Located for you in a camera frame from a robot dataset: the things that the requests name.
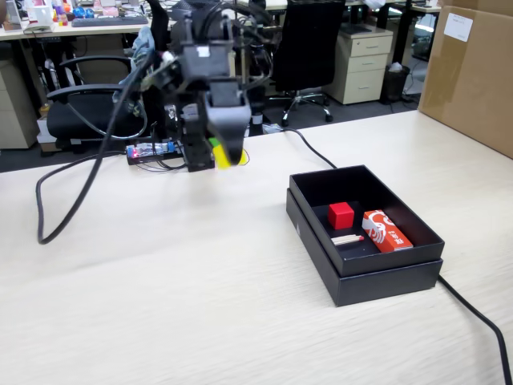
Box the white office desk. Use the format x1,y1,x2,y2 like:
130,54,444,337
0,7,253,42

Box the black cardboard box tray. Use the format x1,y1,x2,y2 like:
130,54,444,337
289,164,446,278

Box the black power cable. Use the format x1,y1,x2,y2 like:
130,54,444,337
280,127,513,385

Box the black trash bin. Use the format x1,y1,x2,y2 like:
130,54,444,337
380,63,412,103

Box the controller board with red LED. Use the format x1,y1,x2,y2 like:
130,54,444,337
126,141,186,168

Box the blue grey striped cloth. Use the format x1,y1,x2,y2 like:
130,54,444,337
130,26,162,71

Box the red wooden cube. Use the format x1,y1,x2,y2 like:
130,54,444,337
327,202,356,230

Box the thick black sleeved cable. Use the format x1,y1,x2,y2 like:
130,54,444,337
35,47,157,245

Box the black computer keyboard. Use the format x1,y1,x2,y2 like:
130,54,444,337
71,15,150,28

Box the yellow wooden block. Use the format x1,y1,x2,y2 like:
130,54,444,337
212,144,248,170

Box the large brown cardboard box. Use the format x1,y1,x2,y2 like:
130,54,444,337
417,0,513,160

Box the black pole with white bands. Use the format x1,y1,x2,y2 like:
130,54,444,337
248,39,269,126

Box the beige three-drawer cabinet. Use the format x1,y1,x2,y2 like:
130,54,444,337
322,27,394,106

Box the black open box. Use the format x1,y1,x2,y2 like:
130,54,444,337
285,188,444,308

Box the beige low cabinet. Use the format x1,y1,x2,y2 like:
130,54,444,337
0,59,40,150

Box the black high-back office chair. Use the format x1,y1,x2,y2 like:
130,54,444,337
269,0,346,128

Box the black office chair with armrests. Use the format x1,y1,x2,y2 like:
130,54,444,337
46,55,169,152

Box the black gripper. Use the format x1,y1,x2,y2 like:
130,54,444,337
204,79,252,165

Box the white shipping label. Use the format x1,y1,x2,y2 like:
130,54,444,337
442,12,475,43

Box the orange red matchbox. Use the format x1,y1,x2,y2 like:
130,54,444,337
362,209,414,254

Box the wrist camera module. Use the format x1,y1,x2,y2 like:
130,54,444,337
151,51,184,89

